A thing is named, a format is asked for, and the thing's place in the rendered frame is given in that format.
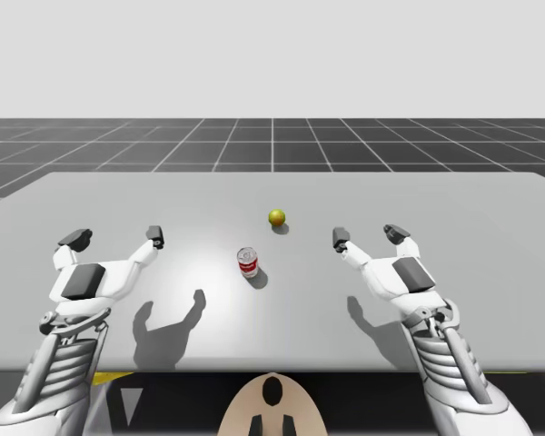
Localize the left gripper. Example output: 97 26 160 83
48 225 166 316

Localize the red and white can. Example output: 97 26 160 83
236 246 260 280

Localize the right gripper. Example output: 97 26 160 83
332 223 447 327

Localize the tan robot part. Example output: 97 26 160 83
216 372 330 436

